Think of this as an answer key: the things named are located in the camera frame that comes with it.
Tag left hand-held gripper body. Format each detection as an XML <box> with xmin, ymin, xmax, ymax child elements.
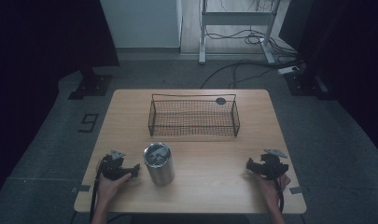
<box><xmin>99</xmin><ymin>149</ymin><xmax>133</xmax><ymax>182</ymax></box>

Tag person's left hand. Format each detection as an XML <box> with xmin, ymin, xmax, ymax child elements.
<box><xmin>97</xmin><ymin>172</ymin><xmax>133</xmax><ymax>203</ymax></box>

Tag person's right hand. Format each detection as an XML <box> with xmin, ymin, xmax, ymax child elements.
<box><xmin>257</xmin><ymin>173</ymin><xmax>292</xmax><ymax>204</ymax></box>

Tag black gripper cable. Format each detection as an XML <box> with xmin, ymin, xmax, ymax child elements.
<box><xmin>270</xmin><ymin>169</ymin><xmax>286</xmax><ymax>214</ymax></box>
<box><xmin>89</xmin><ymin>158</ymin><xmax>104</xmax><ymax>223</ymax></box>

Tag black floor cables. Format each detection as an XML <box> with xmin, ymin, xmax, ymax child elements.
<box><xmin>199</xmin><ymin>28</ymin><xmax>304</xmax><ymax>90</ymax></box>

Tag white desk frame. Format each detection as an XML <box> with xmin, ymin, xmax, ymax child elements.
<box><xmin>198</xmin><ymin>0</ymin><xmax>283</xmax><ymax>65</ymax></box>

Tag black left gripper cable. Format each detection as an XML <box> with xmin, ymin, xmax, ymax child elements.
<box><xmin>89</xmin><ymin>158</ymin><xmax>104</xmax><ymax>223</ymax></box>

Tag dark curtain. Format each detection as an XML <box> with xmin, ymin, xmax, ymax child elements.
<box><xmin>0</xmin><ymin>0</ymin><xmax>120</xmax><ymax>206</ymax></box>
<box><xmin>278</xmin><ymin>0</ymin><xmax>378</xmax><ymax>161</ymax></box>

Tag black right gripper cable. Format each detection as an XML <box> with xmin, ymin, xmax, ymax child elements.
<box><xmin>270</xmin><ymin>169</ymin><xmax>286</xmax><ymax>214</ymax></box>

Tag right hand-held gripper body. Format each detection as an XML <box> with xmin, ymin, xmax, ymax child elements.
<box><xmin>257</xmin><ymin>148</ymin><xmax>290</xmax><ymax>182</ymax></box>

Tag white power strip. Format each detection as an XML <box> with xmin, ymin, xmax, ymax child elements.
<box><xmin>276</xmin><ymin>65</ymin><xmax>303</xmax><ymax>76</ymax></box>

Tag black tape floor marker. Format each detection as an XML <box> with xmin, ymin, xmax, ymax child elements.
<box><xmin>77</xmin><ymin>113</ymin><xmax>100</xmax><ymax>134</ymax></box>

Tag white cabinet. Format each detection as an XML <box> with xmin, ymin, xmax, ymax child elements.
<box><xmin>99</xmin><ymin>0</ymin><xmax>184</xmax><ymax>54</ymax></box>

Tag silver metal cup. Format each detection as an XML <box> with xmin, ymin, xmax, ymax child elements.
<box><xmin>142</xmin><ymin>142</ymin><xmax>175</xmax><ymax>188</ymax></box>

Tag black stand base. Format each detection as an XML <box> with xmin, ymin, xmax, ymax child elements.
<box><xmin>67</xmin><ymin>66</ymin><xmax>114</xmax><ymax>101</ymax></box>
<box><xmin>284</xmin><ymin>68</ymin><xmax>335</xmax><ymax>101</ymax></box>

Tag black wire mesh basket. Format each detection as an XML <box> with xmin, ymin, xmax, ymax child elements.
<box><xmin>147</xmin><ymin>92</ymin><xmax>242</xmax><ymax>138</ymax></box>

